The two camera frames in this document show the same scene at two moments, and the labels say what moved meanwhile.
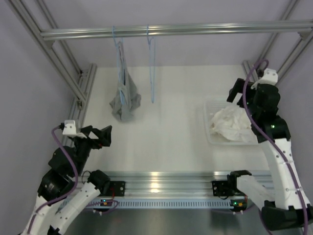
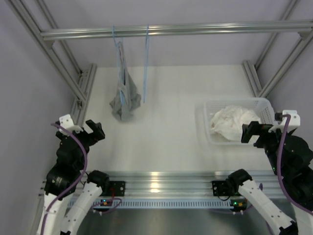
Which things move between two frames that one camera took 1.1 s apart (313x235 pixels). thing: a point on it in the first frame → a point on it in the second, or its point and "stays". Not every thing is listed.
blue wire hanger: [152, 50] → [146, 57]
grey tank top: [127, 99] stays
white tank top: [233, 122] stays
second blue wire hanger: [119, 47] stays
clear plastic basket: [226, 123] stays
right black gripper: [238, 87] → [255, 129]
